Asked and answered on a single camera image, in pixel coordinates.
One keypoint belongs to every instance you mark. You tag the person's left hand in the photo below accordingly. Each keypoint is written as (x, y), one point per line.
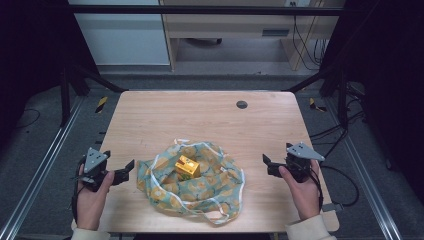
(91, 203)

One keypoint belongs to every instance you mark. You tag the aluminium floor rail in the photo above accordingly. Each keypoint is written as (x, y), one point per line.
(43, 160)
(366, 173)

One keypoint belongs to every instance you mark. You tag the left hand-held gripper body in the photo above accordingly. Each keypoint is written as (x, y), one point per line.
(94, 165)

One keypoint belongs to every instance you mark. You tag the teal orange-print cloth bag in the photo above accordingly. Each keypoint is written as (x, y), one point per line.
(206, 190)

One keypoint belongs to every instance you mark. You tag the white cabinet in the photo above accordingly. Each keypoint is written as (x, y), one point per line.
(123, 36)

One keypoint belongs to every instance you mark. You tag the black horizontal frame bar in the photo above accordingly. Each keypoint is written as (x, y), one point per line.
(200, 10)

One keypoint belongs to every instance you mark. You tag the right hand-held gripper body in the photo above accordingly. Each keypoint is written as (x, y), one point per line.
(300, 161)

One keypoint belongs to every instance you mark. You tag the grey desk label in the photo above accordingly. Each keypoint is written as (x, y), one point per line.
(275, 32)

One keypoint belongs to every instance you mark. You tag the person's right hand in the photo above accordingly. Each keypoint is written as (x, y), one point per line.
(305, 196)

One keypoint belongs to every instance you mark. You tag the dark round table grommet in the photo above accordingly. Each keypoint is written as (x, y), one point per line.
(241, 104)

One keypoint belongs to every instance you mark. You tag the yellow black tape strip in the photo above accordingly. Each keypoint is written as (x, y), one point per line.
(314, 105)
(101, 104)

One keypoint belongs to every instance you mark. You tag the yellow box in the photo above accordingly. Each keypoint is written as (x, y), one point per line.
(188, 166)

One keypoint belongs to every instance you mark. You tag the black metal frame stand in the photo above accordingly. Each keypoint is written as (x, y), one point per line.
(65, 96)
(342, 100)

